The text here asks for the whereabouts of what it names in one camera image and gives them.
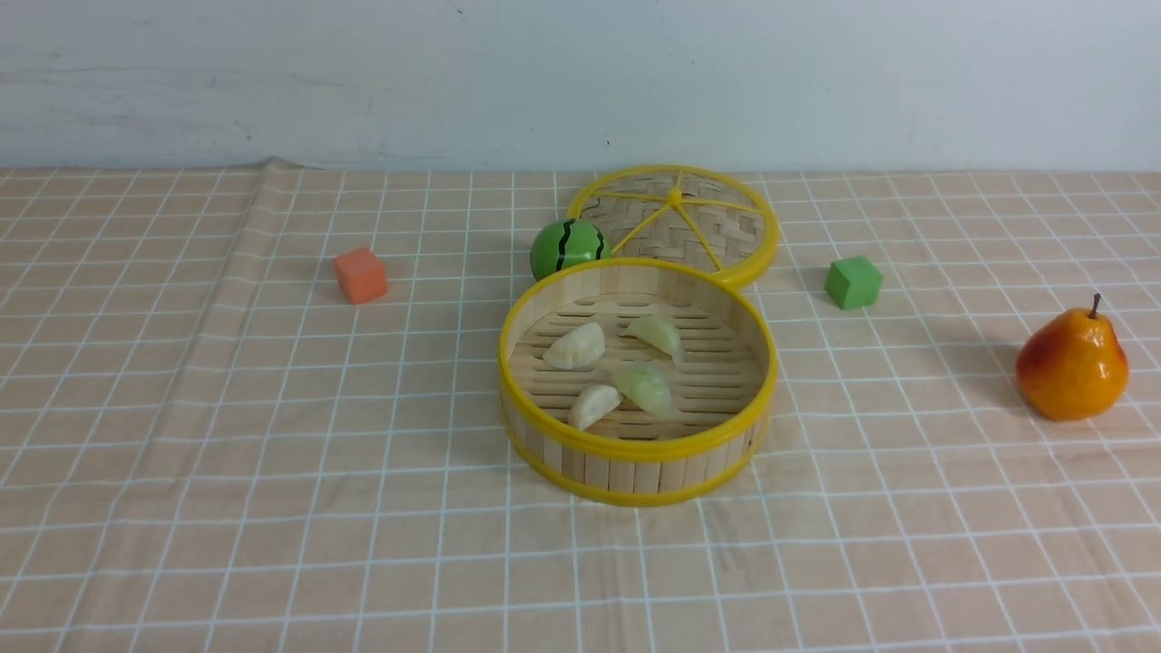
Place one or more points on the bamboo steamer lid yellow rim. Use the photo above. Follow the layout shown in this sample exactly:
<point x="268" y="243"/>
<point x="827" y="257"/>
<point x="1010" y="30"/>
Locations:
<point x="685" y="215"/>

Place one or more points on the green watermelon toy ball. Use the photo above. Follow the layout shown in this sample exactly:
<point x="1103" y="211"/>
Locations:
<point x="565" y="243"/>

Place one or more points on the bamboo steamer tray yellow rim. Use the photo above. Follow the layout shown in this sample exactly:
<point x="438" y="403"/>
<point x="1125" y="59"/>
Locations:
<point x="723" y="389"/>

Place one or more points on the orange yellow toy pear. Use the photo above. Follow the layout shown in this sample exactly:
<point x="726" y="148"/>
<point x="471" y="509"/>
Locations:
<point x="1074" y="367"/>

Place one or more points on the pale green dumpling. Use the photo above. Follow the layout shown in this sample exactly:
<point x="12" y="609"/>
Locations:
<point x="659" y="331"/>

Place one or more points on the checkered beige tablecloth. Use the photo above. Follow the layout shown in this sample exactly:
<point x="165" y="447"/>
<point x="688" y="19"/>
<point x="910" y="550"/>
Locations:
<point x="206" y="448"/>

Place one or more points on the orange foam cube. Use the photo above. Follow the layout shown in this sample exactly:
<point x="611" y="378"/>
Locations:
<point x="361" y="276"/>

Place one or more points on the green foam cube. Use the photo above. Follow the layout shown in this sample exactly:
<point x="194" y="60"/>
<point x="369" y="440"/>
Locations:
<point x="853" y="283"/>

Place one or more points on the white dumpling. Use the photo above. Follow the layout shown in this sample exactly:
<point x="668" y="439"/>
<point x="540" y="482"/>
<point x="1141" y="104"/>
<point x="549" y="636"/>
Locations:
<point x="593" y="404"/>
<point x="580" y="348"/>

